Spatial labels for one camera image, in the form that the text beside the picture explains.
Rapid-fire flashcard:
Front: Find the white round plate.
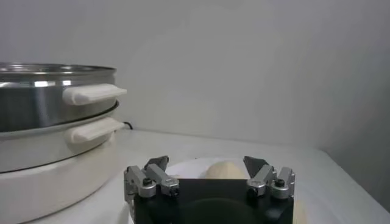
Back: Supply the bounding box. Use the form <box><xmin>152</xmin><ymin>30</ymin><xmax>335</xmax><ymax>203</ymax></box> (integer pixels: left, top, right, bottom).
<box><xmin>117</xmin><ymin>156</ymin><xmax>305</xmax><ymax>224</ymax></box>

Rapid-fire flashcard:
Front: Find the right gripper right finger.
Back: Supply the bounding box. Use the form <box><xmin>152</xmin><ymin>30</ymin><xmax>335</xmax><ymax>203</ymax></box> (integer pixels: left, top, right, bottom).
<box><xmin>243</xmin><ymin>155</ymin><xmax>296</xmax><ymax>200</ymax></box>

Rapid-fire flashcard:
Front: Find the white electric pot base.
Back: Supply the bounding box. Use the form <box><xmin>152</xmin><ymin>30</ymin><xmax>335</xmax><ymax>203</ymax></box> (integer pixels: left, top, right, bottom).
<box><xmin>0</xmin><ymin>102</ymin><xmax>126</xmax><ymax>224</ymax></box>

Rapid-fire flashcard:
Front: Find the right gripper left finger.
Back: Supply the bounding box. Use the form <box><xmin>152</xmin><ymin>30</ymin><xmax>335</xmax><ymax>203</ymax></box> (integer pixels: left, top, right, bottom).
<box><xmin>123</xmin><ymin>155</ymin><xmax>180</xmax><ymax>203</ymax></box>

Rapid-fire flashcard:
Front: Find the steamed baozi bun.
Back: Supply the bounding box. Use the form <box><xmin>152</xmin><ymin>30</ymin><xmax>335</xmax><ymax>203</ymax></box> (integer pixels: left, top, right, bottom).
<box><xmin>204</xmin><ymin>160</ymin><xmax>248</xmax><ymax>180</ymax></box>

